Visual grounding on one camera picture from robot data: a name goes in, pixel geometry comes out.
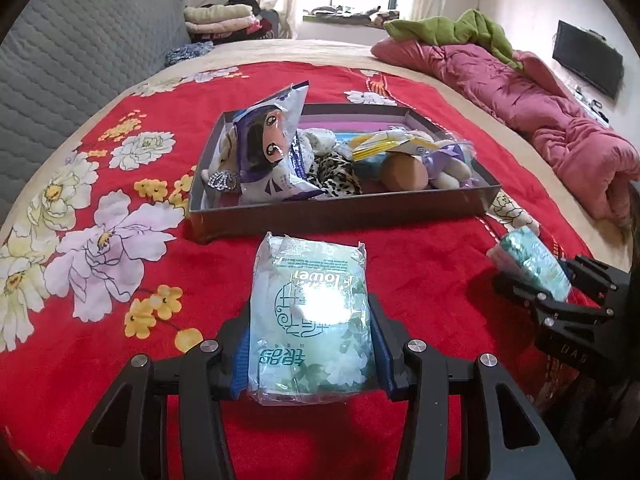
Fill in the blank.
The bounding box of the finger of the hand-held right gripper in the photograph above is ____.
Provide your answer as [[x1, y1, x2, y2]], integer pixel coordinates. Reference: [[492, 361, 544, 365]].
[[565, 254, 632, 313], [492, 271, 568, 322]]

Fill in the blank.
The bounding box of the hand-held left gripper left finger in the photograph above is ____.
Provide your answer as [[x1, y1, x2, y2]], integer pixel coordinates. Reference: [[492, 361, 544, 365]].
[[57, 305, 256, 480]]

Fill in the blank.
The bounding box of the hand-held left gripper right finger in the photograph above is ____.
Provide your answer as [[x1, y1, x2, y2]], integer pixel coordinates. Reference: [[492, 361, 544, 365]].
[[367, 294, 576, 480]]

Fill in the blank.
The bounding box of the pale green tissue pack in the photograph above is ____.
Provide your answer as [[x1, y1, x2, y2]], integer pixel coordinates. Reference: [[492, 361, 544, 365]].
[[487, 226, 573, 303], [247, 231, 378, 407]]

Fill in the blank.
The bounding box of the cream bear plush purple ribbon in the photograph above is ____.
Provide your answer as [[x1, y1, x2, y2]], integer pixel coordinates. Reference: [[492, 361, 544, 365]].
[[405, 130, 473, 191]]

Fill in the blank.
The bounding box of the shallow brown cardboard box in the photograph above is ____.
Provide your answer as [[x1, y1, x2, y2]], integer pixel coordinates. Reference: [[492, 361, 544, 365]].
[[187, 102, 502, 245]]

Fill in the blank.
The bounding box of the pink makeup sponge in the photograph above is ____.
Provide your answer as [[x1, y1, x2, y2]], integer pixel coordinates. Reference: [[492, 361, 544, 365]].
[[380, 154, 431, 193]]

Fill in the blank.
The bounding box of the leopard print scrunchie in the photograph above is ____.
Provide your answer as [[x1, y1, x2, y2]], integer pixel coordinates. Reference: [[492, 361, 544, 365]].
[[300, 152, 365, 198]]

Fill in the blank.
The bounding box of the green round sponge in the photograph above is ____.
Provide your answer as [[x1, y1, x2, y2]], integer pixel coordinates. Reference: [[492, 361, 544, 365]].
[[356, 157, 388, 183]]

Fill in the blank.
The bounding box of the white yellow wet wipes packet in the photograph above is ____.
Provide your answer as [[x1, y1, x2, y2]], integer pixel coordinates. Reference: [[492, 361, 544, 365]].
[[347, 127, 436, 163]]

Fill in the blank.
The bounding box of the purple white cartoon packet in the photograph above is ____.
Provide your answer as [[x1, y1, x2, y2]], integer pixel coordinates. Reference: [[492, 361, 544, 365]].
[[231, 80, 326, 206]]

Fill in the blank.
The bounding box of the white floral cloth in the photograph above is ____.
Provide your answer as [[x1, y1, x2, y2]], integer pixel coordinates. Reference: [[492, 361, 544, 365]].
[[295, 127, 338, 161]]

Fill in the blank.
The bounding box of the red floral blanket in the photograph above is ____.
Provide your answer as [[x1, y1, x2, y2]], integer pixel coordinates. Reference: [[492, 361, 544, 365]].
[[0, 62, 601, 480]]

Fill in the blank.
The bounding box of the pink quilt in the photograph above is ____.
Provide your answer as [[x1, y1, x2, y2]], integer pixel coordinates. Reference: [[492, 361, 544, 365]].
[[370, 37, 640, 221]]

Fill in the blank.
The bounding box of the black flat television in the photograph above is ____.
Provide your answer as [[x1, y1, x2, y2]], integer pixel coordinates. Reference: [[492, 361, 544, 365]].
[[551, 20, 625, 101]]

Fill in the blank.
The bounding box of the pink and blue book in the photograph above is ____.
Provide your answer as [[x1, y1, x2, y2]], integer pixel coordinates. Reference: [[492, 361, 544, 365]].
[[295, 119, 416, 148]]

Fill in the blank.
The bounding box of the green blanket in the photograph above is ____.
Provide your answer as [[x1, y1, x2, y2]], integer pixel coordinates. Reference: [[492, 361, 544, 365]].
[[382, 9, 526, 73]]

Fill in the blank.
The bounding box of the blue patterned cloth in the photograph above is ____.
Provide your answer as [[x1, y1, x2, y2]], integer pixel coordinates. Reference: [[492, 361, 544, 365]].
[[165, 41, 215, 67]]

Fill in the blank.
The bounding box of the grey clothes heap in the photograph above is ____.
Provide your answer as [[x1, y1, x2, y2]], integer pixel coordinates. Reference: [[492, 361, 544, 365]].
[[310, 5, 403, 26]]

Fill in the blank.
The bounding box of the dark red clothes pile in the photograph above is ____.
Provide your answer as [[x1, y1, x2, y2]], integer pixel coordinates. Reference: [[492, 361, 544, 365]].
[[192, 10, 281, 43]]

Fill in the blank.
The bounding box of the pink folded blanket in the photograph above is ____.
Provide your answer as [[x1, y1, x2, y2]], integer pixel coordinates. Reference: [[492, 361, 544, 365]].
[[186, 16, 261, 36]]

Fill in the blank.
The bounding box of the cream folded blanket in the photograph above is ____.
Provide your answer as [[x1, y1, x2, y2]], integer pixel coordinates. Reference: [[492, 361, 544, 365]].
[[183, 4, 254, 25]]

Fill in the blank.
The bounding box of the grey quilted headboard cover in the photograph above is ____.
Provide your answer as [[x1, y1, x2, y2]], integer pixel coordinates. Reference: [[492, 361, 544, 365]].
[[0, 0, 193, 221]]

